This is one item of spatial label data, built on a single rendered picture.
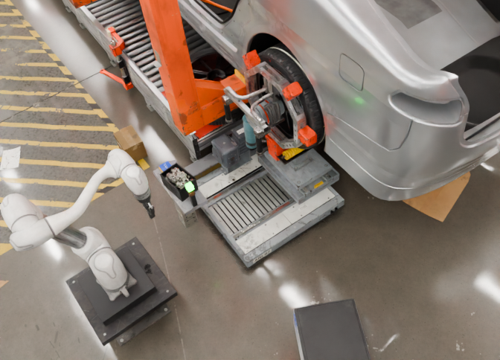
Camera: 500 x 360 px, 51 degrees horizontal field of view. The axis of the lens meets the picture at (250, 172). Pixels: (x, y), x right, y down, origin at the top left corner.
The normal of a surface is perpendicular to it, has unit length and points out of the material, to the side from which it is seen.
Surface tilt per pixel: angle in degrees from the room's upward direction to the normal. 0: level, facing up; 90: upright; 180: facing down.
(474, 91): 0
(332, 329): 0
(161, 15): 90
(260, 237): 0
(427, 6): 13
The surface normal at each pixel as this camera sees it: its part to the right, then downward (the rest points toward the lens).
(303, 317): -0.08, -0.62
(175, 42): 0.56, 0.62
